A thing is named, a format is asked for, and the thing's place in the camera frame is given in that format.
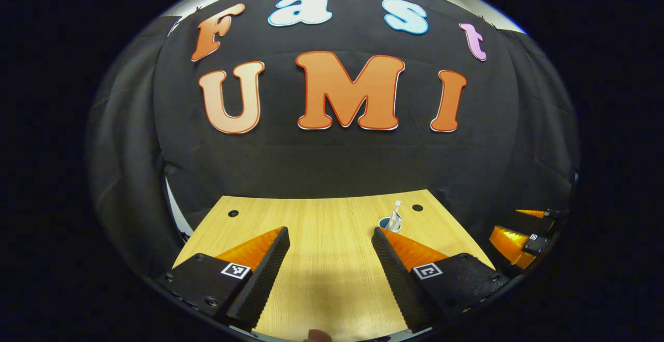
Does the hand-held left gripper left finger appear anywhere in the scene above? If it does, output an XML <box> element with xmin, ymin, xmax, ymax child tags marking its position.
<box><xmin>156</xmin><ymin>226</ymin><xmax>291</xmax><ymax>332</ymax></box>

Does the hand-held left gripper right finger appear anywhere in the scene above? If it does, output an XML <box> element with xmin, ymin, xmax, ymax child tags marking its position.
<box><xmin>371</xmin><ymin>226</ymin><xmax>512</xmax><ymax>334</ymax></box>

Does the pale blue cup wooden handle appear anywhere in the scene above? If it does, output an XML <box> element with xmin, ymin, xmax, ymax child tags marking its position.
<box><xmin>378</xmin><ymin>216</ymin><xmax>404</xmax><ymax>234</ymax></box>

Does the light wooden desktop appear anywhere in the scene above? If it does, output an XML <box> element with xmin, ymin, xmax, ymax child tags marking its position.
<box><xmin>172</xmin><ymin>189</ymin><xmax>496</xmax><ymax>341</ymax></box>

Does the black backdrop cloth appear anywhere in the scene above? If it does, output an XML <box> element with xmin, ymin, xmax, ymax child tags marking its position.
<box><xmin>86</xmin><ymin>0</ymin><xmax>580</xmax><ymax>280</ymax></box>

